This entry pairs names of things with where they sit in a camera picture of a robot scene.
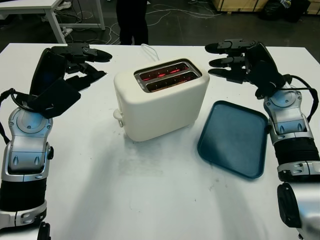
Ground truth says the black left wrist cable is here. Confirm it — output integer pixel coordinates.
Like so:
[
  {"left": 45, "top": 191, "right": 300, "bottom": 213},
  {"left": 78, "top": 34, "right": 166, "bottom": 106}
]
[{"left": 0, "top": 87, "right": 31, "bottom": 146}]

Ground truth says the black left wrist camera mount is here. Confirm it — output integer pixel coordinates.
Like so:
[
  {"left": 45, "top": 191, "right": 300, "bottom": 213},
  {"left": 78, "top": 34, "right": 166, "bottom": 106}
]
[{"left": 27, "top": 77, "right": 82, "bottom": 119}]

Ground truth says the white toaster power cord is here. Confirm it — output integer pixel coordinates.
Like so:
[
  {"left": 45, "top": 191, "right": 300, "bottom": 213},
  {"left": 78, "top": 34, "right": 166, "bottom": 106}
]
[{"left": 140, "top": 44, "right": 161, "bottom": 63}]

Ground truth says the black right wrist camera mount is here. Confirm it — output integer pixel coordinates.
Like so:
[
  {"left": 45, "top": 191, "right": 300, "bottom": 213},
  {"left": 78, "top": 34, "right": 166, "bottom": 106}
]
[{"left": 254, "top": 83, "right": 275, "bottom": 100}]

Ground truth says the black bag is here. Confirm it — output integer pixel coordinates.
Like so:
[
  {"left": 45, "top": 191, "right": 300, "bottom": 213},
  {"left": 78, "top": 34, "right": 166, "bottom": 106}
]
[{"left": 258, "top": 0, "right": 307, "bottom": 22}]

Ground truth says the wooden crate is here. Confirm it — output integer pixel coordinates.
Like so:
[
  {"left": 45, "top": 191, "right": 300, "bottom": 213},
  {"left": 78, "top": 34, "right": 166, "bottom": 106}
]
[{"left": 216, "top": 0, "right": 270, "bottom": 12}]

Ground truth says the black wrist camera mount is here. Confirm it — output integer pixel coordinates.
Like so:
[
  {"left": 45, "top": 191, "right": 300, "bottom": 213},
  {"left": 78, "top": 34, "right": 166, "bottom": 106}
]
[
  {"left": 27, "top": 77, "right": 82, "bottom": 119},
  {"left": 254, "top": 83, "right": 275, "bottom": 100}
]

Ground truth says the white floor cable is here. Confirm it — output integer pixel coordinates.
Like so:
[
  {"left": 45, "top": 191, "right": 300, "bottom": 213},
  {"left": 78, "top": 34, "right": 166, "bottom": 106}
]
[{"left": 104, "top": 8, "right": 223, "bottom": 46}]

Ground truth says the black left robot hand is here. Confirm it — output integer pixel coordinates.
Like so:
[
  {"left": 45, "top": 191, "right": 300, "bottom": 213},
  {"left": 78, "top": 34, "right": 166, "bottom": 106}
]
[{"left": 28, "top": 42, "right": 112, "bottom": 99}]

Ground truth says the dark teal plastic tray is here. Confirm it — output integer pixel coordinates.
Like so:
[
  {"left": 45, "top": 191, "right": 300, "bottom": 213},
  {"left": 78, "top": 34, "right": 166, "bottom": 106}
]
[{"left": 196, "top": 100, "right": 268, "bottom": 180}]

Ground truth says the person in black clothes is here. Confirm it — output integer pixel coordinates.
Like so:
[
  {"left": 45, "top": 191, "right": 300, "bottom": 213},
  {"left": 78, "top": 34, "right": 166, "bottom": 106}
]
[{"left": 117, "top": 0, "right": 150, "bottom": 46}]

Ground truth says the cream white toaster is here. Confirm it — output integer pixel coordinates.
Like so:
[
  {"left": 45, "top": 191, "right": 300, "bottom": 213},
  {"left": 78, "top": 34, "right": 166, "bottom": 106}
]
[{"left": 113, "top": 58, "right": 210, "bottom": 143}]

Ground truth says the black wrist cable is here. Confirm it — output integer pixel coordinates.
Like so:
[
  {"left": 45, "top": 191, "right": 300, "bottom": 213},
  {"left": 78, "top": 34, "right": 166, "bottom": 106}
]
[
  {"left": 281, "top": 73, "right": 320, "bottom": 123},
  {"left": 0, "top": 87, "right": 31, "bottom": 146}
]

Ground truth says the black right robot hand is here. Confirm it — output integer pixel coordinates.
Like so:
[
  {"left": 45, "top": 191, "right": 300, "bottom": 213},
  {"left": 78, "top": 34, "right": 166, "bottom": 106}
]
[{"left": 204, "top": 38, "right": 286, "bottom": 92}]

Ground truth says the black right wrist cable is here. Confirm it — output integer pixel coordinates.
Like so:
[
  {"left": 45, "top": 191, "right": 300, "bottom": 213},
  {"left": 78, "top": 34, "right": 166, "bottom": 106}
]
[{"left": 281, "top": 73, "right": 320, "bottom": 123}]

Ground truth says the white desk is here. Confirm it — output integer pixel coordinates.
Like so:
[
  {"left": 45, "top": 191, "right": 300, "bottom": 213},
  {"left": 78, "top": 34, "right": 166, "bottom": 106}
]
[{"left": 0, "top": 0, "right": 106, "bottom": 45}]

